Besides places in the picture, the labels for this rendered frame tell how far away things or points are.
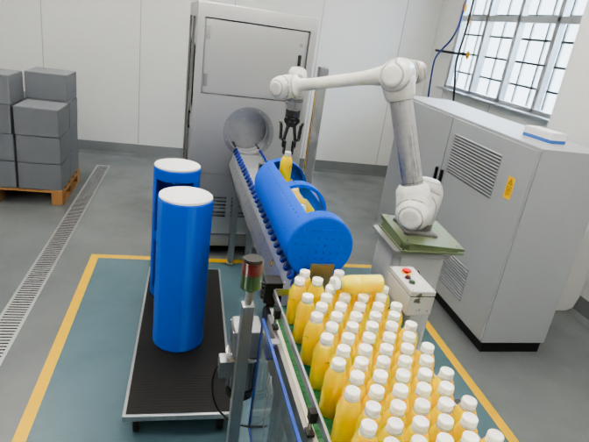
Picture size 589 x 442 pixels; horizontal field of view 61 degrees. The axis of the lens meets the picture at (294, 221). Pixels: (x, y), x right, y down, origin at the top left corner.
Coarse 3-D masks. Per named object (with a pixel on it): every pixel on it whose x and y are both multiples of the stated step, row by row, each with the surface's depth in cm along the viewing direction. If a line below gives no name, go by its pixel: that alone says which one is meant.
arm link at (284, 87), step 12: (360, 72) 236; (372, 72) 232; (276, 84) 232; (288, 84) 233; (300, 84) 234; (312, 84) 233; (324, 84) 233; (336, 84) 235; (348, 84) 236; (360, 84) 237; (372, 84) 235; (276, 96) 235; (288, 96) 237
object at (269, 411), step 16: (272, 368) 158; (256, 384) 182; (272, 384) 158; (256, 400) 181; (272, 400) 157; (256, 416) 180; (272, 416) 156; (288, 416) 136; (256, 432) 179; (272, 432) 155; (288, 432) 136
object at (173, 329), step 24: (168, 216) 249; (192, 216) 249; (168, 240) 254; (192, 240) 254; (168, 264) 258; (192, 264) 260; (168, 288) 263; (192, 288) 265; (168, 312) 268; (192, 312) 272; (168, 336) 274; (192, 336) 278
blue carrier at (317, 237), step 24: (264, 168) 270; (264, 192) 251; (288, 192) 228; (312, 192) 265; (288, 216) 210; (312, 216) 200; (336, 216) 205; (288, 240) 200; (312, 240) 202; (336, 240) 204; (336, 264) 208
